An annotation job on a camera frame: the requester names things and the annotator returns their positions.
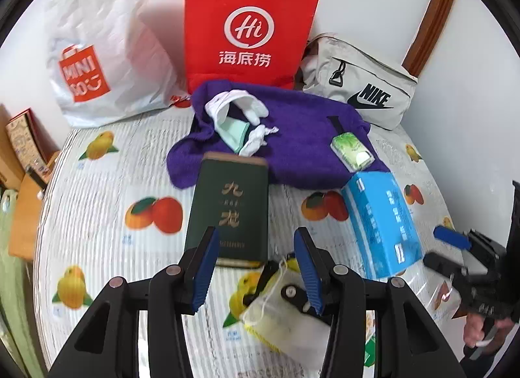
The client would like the green snack wrapper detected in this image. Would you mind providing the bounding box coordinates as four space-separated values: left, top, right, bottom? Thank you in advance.
364 335 376 367

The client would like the light green tissue packet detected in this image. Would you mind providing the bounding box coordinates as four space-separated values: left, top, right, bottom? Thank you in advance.
331 132 375 173

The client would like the white tissue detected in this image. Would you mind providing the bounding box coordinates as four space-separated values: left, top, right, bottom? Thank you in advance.
239 124 280 157

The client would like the mint green cloth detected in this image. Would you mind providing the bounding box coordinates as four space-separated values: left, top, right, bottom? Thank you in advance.
215 116 250 154

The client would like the white cotton glove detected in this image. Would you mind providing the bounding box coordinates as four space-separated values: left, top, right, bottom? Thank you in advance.
204 89 269 130

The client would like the right hand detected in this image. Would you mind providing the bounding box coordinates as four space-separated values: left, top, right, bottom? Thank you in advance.
462 314 519 350

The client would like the blue tissue pack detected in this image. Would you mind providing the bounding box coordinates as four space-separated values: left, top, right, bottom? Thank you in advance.
341 172 423 280

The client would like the dark green tea box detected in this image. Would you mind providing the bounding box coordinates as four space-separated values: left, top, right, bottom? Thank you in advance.
185 152 269 269

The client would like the purple towel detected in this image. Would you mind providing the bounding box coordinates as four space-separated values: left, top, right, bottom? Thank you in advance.
167 80 377 189

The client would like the grey Nike waist bag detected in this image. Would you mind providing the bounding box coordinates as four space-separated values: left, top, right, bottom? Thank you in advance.
301 34 418 130

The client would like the wooden chair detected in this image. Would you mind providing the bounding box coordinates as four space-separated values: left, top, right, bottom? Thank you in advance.
7 174 42 263

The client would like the patterned brown book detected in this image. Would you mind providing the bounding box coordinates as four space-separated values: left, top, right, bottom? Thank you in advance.
5 108 51 183

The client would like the white Miniso plastic bag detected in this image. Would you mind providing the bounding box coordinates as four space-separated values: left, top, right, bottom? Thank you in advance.
45 0 188 128

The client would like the red Haidilao paper bag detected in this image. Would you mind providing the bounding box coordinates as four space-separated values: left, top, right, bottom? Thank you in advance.
184 0 319 92

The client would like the brown wooden door frame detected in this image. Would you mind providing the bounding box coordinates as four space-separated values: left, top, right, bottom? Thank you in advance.
402 0 454 77

